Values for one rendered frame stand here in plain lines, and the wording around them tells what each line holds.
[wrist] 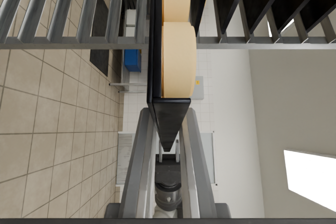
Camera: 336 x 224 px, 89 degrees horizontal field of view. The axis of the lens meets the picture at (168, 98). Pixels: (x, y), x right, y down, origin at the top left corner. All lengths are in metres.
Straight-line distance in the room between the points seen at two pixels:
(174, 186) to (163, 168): 0.07
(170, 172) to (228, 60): 3.96
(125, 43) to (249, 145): 3.83
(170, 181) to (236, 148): 3.57
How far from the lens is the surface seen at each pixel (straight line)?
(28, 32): 0.76
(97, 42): 0.63
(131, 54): 3.52
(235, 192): 4.22
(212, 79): 4.09
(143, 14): 0.66
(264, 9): 0.59
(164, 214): 0.63
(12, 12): 0.85
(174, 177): 0.55
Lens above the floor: 1.05
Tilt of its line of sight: 1 degrees up
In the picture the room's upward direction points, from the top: 90 degrees clockwise
